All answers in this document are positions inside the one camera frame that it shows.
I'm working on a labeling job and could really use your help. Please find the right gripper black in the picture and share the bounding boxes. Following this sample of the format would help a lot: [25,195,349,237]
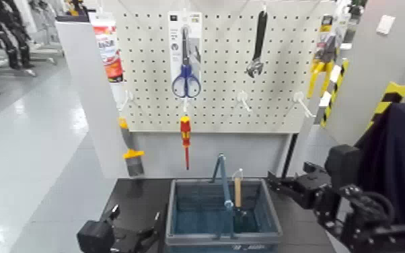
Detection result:
[266,161,331,210]

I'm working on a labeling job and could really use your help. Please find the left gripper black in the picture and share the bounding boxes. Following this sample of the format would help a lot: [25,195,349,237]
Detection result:
[101,203,162,253]

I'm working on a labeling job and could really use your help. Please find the trowel with wooden handle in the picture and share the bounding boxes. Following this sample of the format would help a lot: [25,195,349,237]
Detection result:
[231,168,251,232]

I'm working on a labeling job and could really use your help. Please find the blue crate with grey rim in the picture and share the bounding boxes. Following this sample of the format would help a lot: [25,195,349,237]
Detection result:
[164,153,284,253]

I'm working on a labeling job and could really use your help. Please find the beige pegboard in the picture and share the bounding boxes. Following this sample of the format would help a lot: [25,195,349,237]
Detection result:
[112,0,338,135]

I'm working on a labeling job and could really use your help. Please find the red yellow screwdriver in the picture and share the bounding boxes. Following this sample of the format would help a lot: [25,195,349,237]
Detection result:
[179,114,192,171]

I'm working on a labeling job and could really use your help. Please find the dark navy cloth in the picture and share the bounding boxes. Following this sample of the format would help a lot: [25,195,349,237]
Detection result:
[356,102,405,227]

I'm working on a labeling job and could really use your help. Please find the grey display panel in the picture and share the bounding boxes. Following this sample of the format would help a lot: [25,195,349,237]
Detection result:
[54,20,295,180]

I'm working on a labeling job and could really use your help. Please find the black adjustable wrench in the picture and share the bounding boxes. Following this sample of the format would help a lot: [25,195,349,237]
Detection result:
[245,9,269,79]

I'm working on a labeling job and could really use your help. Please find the blue scissors on packaging card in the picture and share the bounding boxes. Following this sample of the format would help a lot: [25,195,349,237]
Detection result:
[168,10,203,100]

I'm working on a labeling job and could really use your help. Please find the red white sealant tube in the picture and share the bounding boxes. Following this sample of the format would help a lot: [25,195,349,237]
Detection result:
[89,12,127,110]

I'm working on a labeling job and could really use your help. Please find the black background robot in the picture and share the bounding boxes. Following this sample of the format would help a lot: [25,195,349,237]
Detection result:
[0,0,36,70]

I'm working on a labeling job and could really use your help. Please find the black stand post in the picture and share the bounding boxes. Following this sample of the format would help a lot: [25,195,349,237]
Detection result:
[281,133,299,179]

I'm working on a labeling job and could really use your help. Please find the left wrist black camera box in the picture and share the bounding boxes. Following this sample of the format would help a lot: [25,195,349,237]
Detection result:
[77,220,115,253]

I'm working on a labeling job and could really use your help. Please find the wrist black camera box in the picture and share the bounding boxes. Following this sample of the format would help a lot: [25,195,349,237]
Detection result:
[77,220,115,253]
[324,144,363,189]

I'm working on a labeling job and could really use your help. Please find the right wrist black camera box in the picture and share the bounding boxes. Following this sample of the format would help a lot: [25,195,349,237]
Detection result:
[324,144,363,189]

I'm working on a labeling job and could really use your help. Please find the paintbrush with orange grey handle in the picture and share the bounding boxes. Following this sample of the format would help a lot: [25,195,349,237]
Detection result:
[117,116,146,178]

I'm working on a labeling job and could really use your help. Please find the yellow black striped slim post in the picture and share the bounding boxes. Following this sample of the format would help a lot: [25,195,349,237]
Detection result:
[320,58,351,128]

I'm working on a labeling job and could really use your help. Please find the yellow handled pliers in packaging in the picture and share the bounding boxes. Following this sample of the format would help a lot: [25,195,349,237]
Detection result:
[306,13,344,100]

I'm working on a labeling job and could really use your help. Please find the yellow black striped wide post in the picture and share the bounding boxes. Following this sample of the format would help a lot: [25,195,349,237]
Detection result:
[363,81,405,137]

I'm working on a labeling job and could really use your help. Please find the white wall switch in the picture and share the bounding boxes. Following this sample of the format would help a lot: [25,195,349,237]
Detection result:
[376,13,397,36]

